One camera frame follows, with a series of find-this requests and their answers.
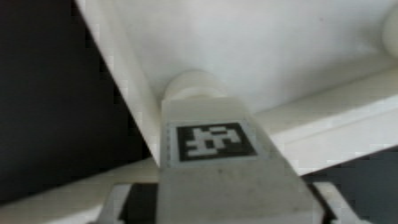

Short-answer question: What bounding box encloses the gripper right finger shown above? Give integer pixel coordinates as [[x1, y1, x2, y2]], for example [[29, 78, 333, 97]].
[[306, 182, 372, 224]]

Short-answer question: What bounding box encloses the white square table top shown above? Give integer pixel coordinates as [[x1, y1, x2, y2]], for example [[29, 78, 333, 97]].
[[73, 0, 398, 164]]

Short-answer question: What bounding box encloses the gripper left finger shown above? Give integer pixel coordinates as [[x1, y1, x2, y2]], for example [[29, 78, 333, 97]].
[[97, 183, 159, 224]]

